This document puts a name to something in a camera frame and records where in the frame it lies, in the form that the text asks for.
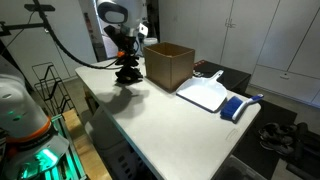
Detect black plyo box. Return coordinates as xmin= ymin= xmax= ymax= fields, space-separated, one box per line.
xmin=192 ymin=59 xmax=252 ymax=97

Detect wooden base board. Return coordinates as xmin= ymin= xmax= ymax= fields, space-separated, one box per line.
xmin=61 ymin=108 xmax=113 ymax=180

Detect white laundry basket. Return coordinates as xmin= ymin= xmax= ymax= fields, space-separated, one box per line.
xmin=83 ymin=106 xmax=148 ymax=180

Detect clear plastic bin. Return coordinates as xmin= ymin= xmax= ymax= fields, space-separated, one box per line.
xmin=213 ymin=154 xmax=268 ymax=180

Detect green-lit aluminium frame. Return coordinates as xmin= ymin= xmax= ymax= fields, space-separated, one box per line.
xmin=19 ymin=114 xmax=88 ymax=180

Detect dark grey sneaker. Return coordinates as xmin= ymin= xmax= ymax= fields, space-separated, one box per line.
xmin=258 ymin=122 xmax=286 ymax=141
xmin=259 ymin=134 xmax=297 ymax=157

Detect black floor mat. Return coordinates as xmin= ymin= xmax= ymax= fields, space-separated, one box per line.
xmin=231 ymin=94 xmax=298 ymax=180

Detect white dustpan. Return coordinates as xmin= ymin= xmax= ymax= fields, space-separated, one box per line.
xmin=175 ymin=69 xmax=229 ymax=114

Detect blue hand brush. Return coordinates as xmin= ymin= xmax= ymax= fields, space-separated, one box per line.
xmin=219 ymin=93 xmax=265 ymax=123

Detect black work glove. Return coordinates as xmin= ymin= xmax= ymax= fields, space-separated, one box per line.
xmin=115 ymin=73 xmax=144 ymax=85
xmin=116 ymin=64 xmax=144 ymax=79

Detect black foam roller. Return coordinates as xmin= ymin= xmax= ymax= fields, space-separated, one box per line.
xmin=285 ymin=121 xmax=320 ymax=180

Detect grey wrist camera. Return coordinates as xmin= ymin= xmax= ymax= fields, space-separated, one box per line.
xmin=137 ymin=22 xmax=150 ymax=37

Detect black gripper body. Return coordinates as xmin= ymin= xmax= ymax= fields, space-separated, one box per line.
xmin=119 ymin=34 xmax=138 ymax=62

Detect black wire rack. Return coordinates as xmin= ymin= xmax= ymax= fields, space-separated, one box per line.
xmin=31 ymin=62 xmax=74 ymax=116

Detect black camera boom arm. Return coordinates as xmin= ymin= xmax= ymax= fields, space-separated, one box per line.
xmin=0 ymin=2 xmax=57 ymax=38

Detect white wall cabinets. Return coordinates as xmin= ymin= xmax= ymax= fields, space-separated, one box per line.
xmin=158 ymin=0 xmax=320 ymax=108

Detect white wipes canister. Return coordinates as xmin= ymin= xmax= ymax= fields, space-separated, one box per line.
xmin=143 ymin=37 xmax=159 ymax=48

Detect brown cardboard box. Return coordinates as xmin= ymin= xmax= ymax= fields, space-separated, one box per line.
xmin=143 ymin=41 xmax=196 ymax=93

